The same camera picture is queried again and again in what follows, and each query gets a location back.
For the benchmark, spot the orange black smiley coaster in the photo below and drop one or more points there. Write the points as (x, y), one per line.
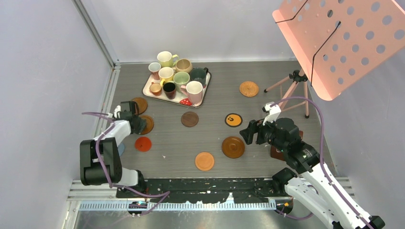
(233, 120)

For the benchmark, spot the light orange round coaster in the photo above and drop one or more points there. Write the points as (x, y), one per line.
(204, 161)

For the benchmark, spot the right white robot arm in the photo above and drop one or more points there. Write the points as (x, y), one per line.
(307, 179)

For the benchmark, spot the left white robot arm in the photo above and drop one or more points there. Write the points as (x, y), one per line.
(100, 161)

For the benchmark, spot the yellow mug back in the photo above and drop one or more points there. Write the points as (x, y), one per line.
(167, 59)

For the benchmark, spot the dark green mug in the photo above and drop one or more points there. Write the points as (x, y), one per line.
(199, 74)

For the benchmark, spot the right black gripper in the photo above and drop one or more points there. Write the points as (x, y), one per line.
(255, 126)

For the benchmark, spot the small pink white cup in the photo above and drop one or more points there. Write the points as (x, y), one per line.
(154, 69)

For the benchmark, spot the yellow mug middle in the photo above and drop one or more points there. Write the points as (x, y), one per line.
(165, 74)

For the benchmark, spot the cream serving tray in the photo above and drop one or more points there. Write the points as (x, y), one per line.
(179, 99)

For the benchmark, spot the dark brown ridged coaster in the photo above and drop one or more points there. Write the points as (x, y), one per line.
(233, 147)

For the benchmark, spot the brown ridged wooden coaster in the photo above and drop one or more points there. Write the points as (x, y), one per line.
(149, 124)

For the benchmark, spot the dark walnut round coaster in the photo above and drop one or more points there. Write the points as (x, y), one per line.
(189, 119)

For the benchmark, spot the pink perforated music stand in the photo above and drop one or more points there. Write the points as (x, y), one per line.
(337, 42)

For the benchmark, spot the woven rattan coaster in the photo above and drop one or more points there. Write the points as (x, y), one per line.
(249, 89)

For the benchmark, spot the yellow mug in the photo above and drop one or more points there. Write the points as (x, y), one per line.
(167, 59)
(165, 74)

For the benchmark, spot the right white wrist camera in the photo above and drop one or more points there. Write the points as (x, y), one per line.
(272, 110)

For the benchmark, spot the beige brown cup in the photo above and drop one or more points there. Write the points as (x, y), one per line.
(183, 65)

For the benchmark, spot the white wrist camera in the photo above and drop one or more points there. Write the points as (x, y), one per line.
(272, 110)
(117, 111)

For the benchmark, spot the small orange cup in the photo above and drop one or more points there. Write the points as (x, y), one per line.
(155, 89)

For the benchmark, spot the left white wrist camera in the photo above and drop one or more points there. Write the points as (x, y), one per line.
(117, 111)

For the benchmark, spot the red apple smiley coaster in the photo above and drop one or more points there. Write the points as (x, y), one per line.
(143, 144)

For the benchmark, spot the light green cup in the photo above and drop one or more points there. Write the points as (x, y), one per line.
(181, 79)

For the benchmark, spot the pink white mug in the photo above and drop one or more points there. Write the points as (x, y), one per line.
(194, 91)

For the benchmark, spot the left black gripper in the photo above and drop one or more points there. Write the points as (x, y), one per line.
(142, 123)

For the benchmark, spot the dark maroon cup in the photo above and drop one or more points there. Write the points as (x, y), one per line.
(170, 90)

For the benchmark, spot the brown leather holder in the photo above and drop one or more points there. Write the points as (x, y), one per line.
(277, 153)

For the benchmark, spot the blue round coaster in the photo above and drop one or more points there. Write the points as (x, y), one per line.
(121, 149)

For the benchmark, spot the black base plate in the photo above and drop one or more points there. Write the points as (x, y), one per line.
(214, 190)

